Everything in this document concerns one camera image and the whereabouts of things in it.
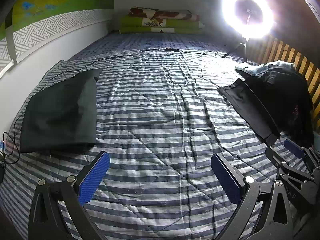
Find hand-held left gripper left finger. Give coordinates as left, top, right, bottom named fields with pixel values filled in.
left=27, top=151, right=111, bottom=240

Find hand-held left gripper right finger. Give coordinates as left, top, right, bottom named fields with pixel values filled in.
left=211, top=152, right=294, bottom=240

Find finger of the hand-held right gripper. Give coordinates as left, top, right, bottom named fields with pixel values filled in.
left=265, top=147, right=313, bottom=180
left=284, top=139, right=320, bottom=170

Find black pants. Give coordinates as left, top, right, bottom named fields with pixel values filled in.
left=217, top=78, right=285, bottom=147

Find black shiny jacket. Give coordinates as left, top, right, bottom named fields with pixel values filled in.
left=244, top=66, right=315, bottom=148

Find folded black garment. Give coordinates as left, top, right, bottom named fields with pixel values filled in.
left=19, top=68, right=103, bottom=153

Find light blue cloth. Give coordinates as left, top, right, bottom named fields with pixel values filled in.
left=235, top=60, right=296, bottom=77

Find wooden slatted headboard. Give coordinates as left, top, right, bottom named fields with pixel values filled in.
left=255, top=34, right=320, bottom=98

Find dark device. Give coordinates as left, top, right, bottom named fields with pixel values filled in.
left=0, top=152, right=5, bottom=183

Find striped blanket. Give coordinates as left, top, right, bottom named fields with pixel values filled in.
left=0, top=32, right=320, bottom=240

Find black tripod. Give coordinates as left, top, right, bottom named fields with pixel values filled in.
left=222, top=34, right=250, bottom=63

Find plain green folded blanket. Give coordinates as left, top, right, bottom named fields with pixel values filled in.
left=119, top=26, right=204, bottom=35

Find brown and white folded blanket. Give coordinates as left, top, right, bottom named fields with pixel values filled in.
left=128, top=6, right=200, bottom=22

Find long black cable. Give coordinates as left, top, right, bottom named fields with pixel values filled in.
left=2, top=47, right=173, bottom=165

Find black ring light cable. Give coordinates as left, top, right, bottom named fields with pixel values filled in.
left=179, top=44, right=227, bottom=57

